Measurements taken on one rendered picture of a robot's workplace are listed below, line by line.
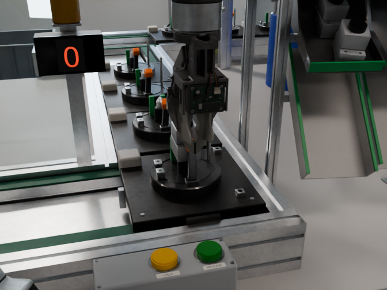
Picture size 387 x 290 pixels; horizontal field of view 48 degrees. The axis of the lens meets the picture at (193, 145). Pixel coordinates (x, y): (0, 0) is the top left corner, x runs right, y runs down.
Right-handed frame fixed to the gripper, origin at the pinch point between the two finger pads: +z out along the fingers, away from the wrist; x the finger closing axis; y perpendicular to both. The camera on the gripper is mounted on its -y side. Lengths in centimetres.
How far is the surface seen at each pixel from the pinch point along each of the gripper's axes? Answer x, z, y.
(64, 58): -20.2, -12.7, -15.3
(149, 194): -7.8, 10.3, -2.3
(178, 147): -1.8, 1.8, -3.5
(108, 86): -10, 9, -64
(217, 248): -0.3, 10.2, 15.6
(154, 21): 50, 37, -333
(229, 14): 45, -3, -113
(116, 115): -10.1, 8.8, -39.3
